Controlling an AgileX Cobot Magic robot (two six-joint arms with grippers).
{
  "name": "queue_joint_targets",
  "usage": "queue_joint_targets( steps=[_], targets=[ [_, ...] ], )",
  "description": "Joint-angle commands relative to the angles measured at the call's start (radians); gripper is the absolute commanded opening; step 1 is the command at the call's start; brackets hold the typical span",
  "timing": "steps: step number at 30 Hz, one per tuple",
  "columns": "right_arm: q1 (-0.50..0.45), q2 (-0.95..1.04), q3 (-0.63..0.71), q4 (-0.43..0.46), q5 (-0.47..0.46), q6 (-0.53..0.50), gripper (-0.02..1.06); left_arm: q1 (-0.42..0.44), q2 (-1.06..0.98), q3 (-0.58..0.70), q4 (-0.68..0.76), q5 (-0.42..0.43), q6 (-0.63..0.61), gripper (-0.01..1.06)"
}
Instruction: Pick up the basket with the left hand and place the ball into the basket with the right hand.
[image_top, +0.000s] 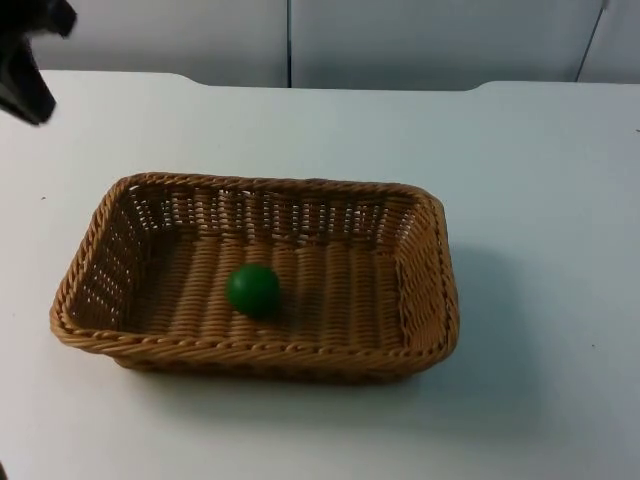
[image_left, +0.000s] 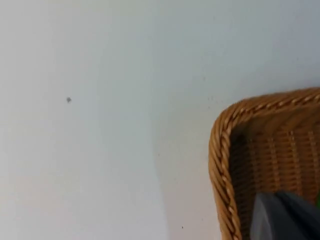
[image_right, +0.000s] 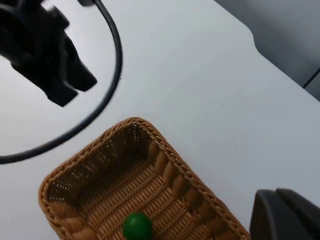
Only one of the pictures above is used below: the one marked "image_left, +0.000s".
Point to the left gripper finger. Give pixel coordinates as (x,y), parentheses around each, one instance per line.
(282,220)

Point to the light brown wicker basket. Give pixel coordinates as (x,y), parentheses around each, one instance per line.
(270,155)

